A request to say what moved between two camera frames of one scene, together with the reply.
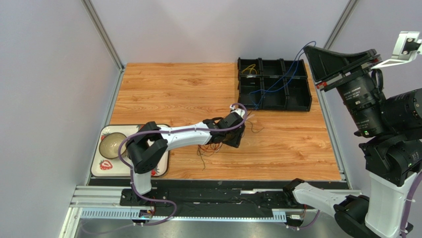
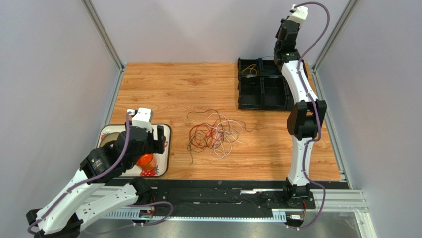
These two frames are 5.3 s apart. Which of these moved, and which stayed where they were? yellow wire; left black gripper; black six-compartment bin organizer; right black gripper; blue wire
Moved: blue wire; left black gripper; right black gripper
Stayed: black six-compartment bin organizer; yellow wire
